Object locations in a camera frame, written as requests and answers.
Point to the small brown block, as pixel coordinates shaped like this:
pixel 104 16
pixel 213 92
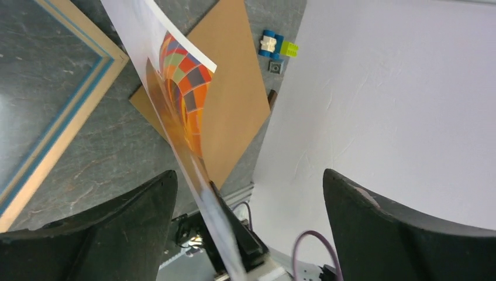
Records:
pixel 272 96

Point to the small blue grey brick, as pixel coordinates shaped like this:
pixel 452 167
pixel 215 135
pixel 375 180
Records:
pixel 276 66

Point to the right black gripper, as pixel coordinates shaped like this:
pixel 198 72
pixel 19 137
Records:
pixel 244 247

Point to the brown cardboard backing board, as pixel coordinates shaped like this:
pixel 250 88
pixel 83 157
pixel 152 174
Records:
pixel 237 104

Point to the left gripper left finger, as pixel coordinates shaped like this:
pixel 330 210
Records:
pixel 121 239

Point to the toy brick car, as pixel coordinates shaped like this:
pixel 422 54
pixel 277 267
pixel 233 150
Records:
pixel 275 47

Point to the wooden picture frame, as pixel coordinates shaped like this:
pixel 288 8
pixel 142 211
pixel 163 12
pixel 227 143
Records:
pixel 62 129

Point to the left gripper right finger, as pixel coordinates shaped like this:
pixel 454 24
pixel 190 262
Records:
pixel 377 238

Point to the hot air balloon photo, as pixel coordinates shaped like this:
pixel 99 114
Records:
pixel 176 76

